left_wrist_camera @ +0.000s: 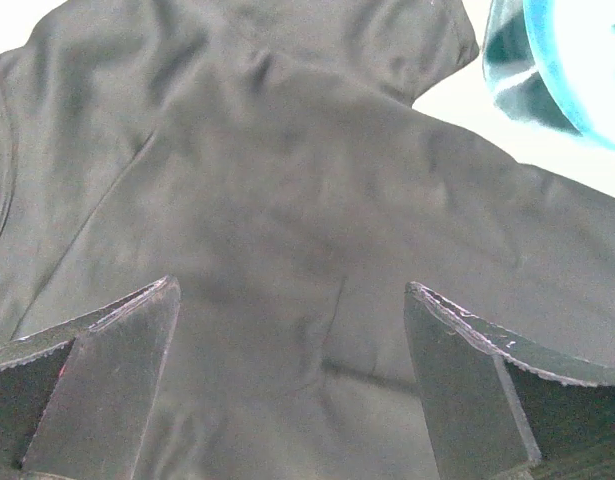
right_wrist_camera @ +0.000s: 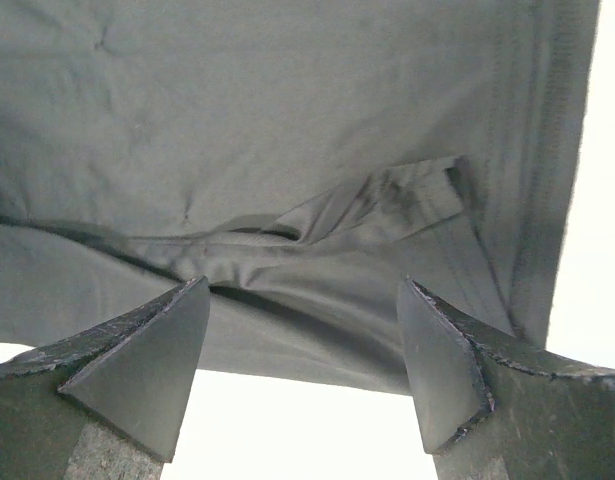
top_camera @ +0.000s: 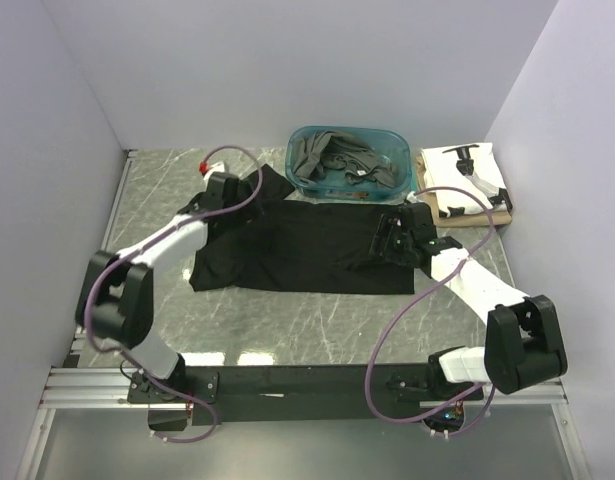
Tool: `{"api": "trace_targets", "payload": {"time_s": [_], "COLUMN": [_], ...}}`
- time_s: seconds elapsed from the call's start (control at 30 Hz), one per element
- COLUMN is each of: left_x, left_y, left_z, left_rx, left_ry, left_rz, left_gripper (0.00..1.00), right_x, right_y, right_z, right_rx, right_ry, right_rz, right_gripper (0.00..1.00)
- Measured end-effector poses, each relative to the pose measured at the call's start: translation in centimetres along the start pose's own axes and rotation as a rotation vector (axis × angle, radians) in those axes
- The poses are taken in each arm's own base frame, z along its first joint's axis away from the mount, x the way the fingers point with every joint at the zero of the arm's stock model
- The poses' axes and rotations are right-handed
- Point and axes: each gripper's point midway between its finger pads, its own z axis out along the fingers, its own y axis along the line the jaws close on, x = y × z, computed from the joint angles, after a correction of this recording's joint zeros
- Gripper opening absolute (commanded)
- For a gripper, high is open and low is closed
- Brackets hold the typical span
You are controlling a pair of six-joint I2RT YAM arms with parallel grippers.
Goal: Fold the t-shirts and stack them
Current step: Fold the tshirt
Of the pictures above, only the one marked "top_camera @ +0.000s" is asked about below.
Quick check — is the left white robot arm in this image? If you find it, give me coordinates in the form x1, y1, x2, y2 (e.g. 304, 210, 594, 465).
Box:
75, 169, 263, 402

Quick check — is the purple cable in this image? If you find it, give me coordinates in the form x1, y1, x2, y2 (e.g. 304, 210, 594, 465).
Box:
364, 187, 498, 441
84, 144, 266, 444

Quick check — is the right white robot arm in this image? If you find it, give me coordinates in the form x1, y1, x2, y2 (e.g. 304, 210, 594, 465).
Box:
369, 203, 568, 399

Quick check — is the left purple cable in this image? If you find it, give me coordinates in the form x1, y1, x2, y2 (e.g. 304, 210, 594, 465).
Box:
84, 144, 266, 444

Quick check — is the aluminium frame rail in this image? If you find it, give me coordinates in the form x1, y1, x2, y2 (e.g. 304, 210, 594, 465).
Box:
39, 368, 569, 410

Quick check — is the black t shirt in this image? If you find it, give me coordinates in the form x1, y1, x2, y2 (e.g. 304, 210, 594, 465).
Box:
189, 165, 414, 295

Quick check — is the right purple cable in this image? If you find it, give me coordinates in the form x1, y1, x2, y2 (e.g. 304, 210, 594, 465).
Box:
364, 187, 498, 441

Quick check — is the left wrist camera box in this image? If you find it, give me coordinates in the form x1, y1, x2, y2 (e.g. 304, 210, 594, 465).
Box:
199, 161, 229, 179

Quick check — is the black mounting beam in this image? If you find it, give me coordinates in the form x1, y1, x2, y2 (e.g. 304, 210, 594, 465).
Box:
126, 362, 488, 426

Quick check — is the teal plastic basket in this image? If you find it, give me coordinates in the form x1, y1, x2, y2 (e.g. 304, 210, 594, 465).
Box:
285, 126, 413, 202

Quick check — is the grey t shirt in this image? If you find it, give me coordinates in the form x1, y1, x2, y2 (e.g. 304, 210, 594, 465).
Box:
293, 130, 398, 189

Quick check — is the folded white printed t shirt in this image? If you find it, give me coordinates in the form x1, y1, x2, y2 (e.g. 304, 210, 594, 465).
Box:
421, 142, 513, 217

